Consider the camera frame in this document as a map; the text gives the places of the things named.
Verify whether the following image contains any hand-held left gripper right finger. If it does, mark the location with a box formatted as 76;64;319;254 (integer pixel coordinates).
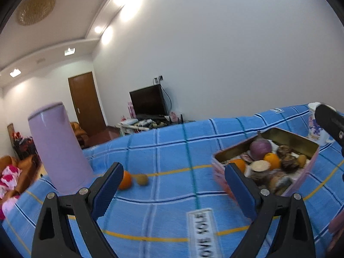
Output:
224;163;315;258

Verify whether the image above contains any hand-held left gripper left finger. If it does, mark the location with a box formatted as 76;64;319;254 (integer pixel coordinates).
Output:
32;162;124;258

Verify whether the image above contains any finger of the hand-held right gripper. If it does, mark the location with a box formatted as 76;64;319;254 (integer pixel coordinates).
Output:
314;103;344;146

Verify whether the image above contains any orange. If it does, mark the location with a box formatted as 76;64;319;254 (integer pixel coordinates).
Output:
230;158;247;174
118;170;133;190
263;153;282;170

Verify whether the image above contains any pink tin box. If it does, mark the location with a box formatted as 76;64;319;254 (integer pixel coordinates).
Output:
211;127;320;203

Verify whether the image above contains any purple passion fruit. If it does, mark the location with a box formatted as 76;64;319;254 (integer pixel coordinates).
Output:
249;138;272;160

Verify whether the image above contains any dark brown mangosteen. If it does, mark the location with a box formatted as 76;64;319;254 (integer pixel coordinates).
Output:
277;144;294;158
281;158;299;174

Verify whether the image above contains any floral white mug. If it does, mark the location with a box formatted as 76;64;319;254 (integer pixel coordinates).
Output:
308;102;335;146

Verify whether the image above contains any halved white-fleshed mangosteen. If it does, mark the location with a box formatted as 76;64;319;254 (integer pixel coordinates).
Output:
249;160;271;184

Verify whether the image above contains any mottled brown round item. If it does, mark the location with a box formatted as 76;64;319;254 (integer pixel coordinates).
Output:
266;172;294;195

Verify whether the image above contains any lavender cylindrical container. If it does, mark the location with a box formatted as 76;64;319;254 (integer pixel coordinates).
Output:
28;101;94;194

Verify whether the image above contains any orange wooden armchair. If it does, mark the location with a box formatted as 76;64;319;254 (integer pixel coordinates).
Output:
70;122;88;149

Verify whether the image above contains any white television stand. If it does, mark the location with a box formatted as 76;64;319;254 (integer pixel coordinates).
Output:
117;114;186;137

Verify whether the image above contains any blue plaid blanket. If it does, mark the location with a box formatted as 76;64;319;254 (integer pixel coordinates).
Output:
0;103;344;258

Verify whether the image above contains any orange wooden sofa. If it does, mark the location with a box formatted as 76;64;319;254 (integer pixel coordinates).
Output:
0;154;41;203

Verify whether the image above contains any brown wooden door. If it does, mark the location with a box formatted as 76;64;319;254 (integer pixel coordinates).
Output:
68;71;107;138

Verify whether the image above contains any dark shelf with red items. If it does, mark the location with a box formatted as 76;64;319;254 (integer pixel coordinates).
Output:
11;124;37;162

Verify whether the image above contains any black television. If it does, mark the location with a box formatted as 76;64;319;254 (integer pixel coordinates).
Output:
129;84;169;117

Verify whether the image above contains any light pink cloth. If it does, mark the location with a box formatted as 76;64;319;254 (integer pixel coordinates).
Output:
0;193;17;221

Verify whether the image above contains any pink and white cloth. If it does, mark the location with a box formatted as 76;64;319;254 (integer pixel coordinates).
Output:
0;165;22;198

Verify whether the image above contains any gold ceiling medallion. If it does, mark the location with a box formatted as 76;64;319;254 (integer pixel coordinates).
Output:
17;0;56;26

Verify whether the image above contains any black television cable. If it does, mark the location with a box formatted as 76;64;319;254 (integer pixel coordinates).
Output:
161;83;173;115

